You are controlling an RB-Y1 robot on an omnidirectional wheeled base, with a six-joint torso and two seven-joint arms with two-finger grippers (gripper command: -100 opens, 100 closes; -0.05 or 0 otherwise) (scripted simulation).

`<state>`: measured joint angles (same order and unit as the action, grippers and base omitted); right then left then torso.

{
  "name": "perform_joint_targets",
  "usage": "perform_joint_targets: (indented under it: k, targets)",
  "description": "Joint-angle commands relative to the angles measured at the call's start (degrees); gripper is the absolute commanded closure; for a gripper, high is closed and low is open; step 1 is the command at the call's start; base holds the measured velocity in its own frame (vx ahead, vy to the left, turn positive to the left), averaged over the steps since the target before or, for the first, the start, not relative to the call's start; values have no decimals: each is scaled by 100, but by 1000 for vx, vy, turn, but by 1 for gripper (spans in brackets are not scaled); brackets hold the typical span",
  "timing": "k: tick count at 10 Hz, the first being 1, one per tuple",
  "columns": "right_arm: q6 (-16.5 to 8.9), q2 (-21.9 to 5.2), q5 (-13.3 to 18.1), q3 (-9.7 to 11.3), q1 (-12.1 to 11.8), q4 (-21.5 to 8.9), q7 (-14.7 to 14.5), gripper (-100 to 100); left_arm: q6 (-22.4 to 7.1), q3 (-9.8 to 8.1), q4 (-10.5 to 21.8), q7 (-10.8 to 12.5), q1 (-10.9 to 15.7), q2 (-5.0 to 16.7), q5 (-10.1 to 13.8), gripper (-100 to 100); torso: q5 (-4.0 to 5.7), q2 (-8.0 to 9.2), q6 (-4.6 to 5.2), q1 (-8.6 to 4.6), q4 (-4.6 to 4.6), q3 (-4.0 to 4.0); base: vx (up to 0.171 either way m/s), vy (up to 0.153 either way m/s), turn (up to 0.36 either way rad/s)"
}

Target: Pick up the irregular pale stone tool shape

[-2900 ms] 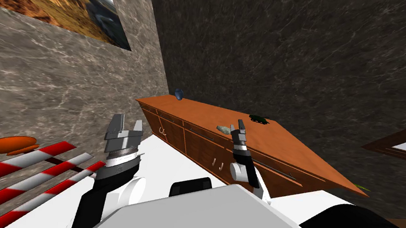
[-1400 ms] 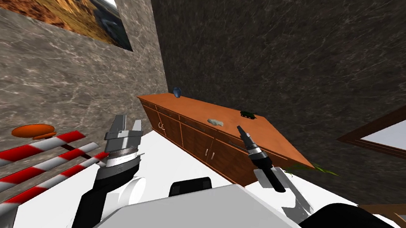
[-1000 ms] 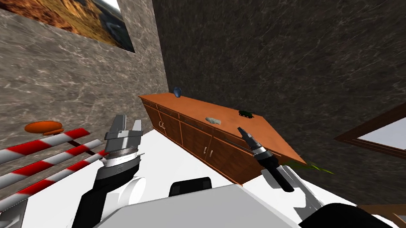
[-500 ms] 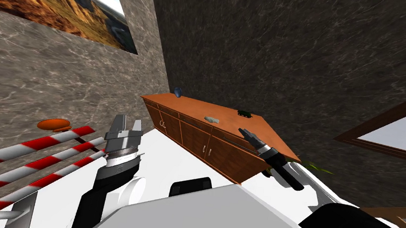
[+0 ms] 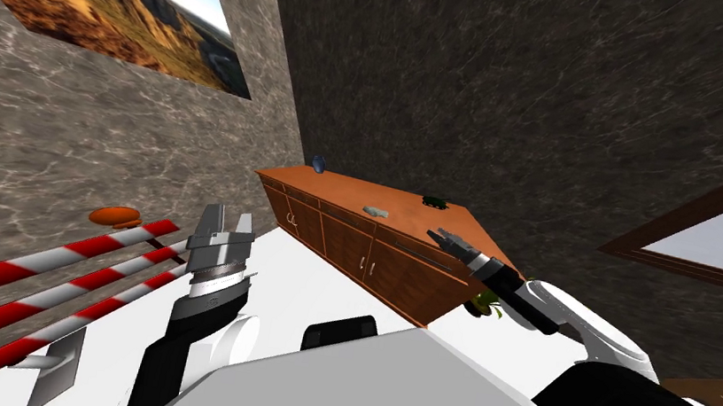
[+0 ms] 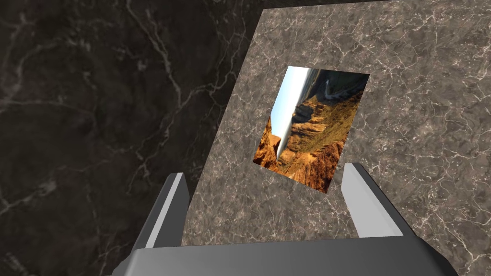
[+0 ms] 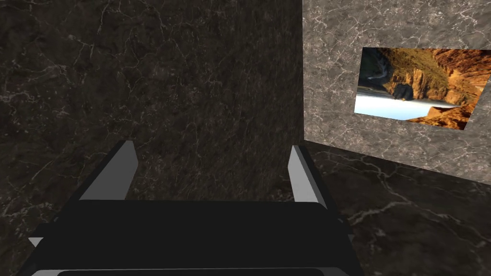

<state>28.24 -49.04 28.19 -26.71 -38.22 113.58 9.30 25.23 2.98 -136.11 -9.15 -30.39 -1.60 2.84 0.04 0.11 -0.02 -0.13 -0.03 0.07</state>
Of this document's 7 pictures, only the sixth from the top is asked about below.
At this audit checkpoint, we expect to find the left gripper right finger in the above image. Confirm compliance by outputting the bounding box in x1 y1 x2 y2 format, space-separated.
341 162 417 238

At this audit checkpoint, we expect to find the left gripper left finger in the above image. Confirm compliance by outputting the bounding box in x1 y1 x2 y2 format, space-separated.
134 172 190 250

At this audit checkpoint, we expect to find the canyon landscape wall picture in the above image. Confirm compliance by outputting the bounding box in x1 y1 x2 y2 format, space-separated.
253 66 371 194

